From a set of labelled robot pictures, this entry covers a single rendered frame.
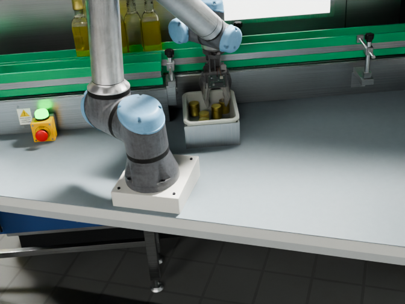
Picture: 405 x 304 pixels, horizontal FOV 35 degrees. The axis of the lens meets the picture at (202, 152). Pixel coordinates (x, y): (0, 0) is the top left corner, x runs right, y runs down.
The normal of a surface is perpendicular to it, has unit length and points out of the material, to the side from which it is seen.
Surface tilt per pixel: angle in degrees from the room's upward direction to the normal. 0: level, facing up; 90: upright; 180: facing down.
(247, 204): 0
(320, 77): 90
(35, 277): 0
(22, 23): 90
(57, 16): 90
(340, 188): 0
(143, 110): 10
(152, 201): 90
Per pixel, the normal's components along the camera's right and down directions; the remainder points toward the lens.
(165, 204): -0.28, 0.51
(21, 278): -0.07, -0.86
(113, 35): 0.62, 0.37
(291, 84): 0.05, 0.51
